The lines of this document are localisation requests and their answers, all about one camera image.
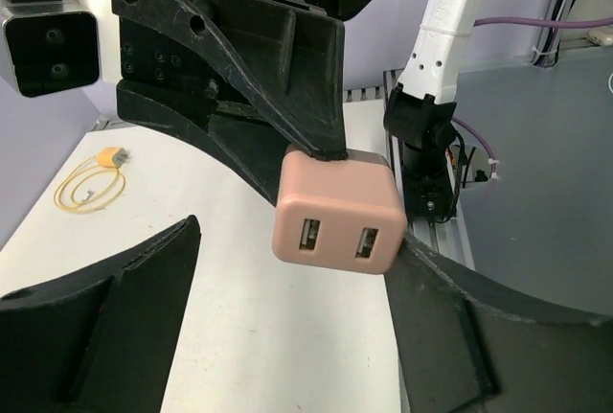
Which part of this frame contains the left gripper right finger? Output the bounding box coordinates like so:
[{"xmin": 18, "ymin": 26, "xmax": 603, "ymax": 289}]
[{"xmin": 385, "ymin": 236, "xmax": 612, "ymax": 412}]

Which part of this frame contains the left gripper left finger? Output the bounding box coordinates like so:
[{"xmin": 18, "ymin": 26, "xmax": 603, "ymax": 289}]
[{"xmin": 1, "ymin": 215, "xmax": 201, "ymax": 412}]

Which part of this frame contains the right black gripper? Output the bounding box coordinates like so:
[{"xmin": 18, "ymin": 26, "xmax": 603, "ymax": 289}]
[{"xmin": 112, "ymin": 0, "xmax": 372, "ymax": 205}]

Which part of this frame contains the pink usb charger plug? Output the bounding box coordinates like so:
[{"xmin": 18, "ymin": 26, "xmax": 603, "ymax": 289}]
[{"xmin": 272, "ymin": 147, "xmax": 407, "ymax": 275}]

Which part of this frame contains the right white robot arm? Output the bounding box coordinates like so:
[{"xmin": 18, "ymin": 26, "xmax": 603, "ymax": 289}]
[{"xmin": 112, "ymin": 0, "xmax": 481, "ymax": 222}]

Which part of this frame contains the aluminium rail frame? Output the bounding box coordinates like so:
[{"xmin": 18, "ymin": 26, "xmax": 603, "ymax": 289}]
[{"xmin": 387, "ymin": 43, "xmax": 612, "ymax": 313}]

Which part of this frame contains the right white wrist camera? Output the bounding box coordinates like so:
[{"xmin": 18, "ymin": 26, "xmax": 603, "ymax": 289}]
[{"xmin": 1, "ymin": 0, "xmax": 121, "ymax": 98}]

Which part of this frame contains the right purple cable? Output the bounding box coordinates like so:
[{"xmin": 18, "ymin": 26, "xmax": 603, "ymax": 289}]
[{"xmin": 449, "ymin": 14, "xmax": 613, "ymax": 184}]

